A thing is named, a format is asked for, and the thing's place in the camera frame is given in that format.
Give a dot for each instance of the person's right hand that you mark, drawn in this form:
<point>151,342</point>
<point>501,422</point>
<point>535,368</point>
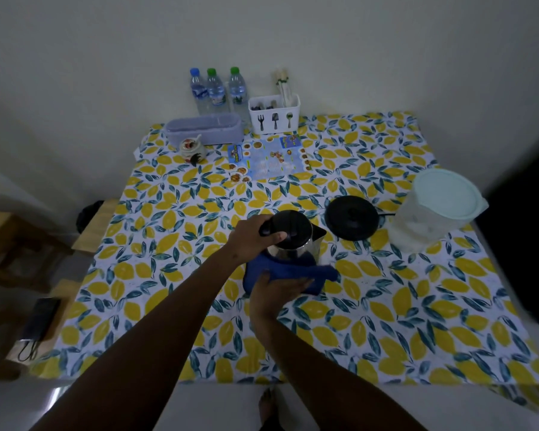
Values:
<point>269,296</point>

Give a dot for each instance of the person's left hand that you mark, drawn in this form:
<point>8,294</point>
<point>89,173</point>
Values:
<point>247,242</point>

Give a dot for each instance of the person's right thumb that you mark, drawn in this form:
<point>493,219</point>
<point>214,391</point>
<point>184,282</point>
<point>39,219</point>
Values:
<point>263,279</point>

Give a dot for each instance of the person's left thumb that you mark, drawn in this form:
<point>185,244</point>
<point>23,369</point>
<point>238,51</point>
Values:
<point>274,239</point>

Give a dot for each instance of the steel electric kettle black lid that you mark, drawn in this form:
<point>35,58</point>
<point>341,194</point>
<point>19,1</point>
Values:
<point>296,240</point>

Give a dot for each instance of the blue cloth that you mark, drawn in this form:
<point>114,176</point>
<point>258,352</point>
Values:
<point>296,271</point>

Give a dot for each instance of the person's right forearm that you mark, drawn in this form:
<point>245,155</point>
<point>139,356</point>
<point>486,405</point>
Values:
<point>323,377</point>

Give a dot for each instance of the person's left forearm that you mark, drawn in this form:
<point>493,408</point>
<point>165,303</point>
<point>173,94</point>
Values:
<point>152,345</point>

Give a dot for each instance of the black round kettle base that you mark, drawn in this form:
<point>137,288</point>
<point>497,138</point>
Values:
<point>351,218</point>

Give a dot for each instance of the blue printed menu leaflet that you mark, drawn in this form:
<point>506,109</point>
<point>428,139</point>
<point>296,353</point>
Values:
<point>269,159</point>

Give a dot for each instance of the small printed ceramic jar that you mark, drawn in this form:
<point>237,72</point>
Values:
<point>192,150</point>

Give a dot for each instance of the white cutlery holder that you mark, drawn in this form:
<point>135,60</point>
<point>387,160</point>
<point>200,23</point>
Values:
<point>274,114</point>

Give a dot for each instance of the lemon print tablecloth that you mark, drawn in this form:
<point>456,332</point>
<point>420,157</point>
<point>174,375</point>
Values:
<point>386,309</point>

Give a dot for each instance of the lavender plastic container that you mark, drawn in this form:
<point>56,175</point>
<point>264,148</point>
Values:
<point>204,128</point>

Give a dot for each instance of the person's foot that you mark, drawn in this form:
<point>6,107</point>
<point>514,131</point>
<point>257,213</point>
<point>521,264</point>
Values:
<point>268,410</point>

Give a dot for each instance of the tall water bottle green cap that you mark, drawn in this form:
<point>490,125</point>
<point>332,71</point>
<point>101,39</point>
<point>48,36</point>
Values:
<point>238,91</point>

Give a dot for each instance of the bundle of wrapped chopsticks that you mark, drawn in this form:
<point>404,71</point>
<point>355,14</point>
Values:
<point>283,87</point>

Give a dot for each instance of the small water bottle green cap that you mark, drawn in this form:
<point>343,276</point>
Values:
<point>215,91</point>

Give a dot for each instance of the clear pitcher pale green lid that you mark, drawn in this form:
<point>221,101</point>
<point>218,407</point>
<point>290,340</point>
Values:
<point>431,210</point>

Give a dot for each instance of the water bottle blue cap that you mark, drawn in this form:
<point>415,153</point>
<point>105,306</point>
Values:
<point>199,91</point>

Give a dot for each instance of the black round object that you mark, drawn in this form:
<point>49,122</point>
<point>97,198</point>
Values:
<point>89,216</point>

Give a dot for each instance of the wooden bench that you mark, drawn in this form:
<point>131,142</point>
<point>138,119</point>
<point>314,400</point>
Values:
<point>31,255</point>

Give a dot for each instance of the dark furniture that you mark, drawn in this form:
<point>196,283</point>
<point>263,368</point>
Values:
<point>525,237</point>

